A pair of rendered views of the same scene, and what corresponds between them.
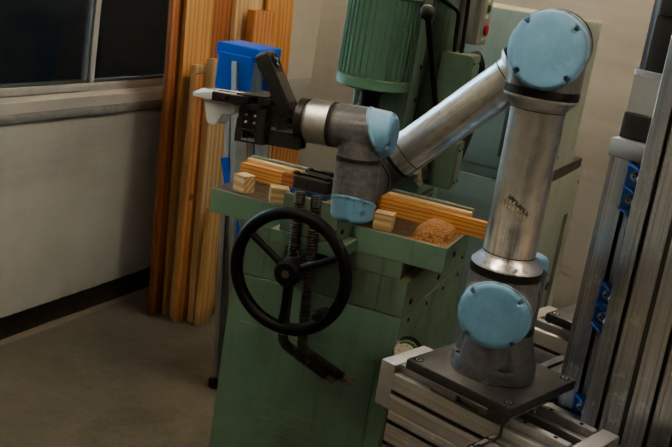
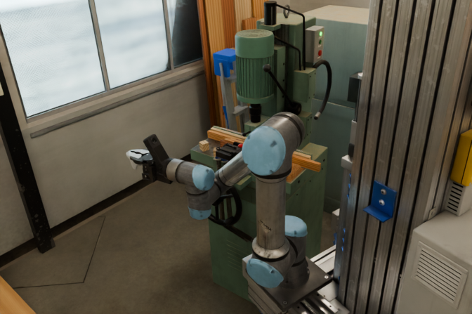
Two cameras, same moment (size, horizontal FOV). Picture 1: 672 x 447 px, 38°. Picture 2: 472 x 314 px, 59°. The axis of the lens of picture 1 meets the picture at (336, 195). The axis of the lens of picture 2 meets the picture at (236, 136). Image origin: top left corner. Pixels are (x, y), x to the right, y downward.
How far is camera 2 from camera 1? 0.86 m
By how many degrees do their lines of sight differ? 21
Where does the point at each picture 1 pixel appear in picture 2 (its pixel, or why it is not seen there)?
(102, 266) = (192, 144)
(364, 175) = (197, 199)
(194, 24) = (213, 35)
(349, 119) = (185, 174)
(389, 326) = not seen: hidden behind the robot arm
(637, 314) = (356, 256)
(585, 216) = not seen: hidden behind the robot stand
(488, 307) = (258, 271)
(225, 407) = (213, 239)
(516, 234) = (267, 238)
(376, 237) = not seen: hidden behind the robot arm
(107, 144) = (184, 95)
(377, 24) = (248, 72)
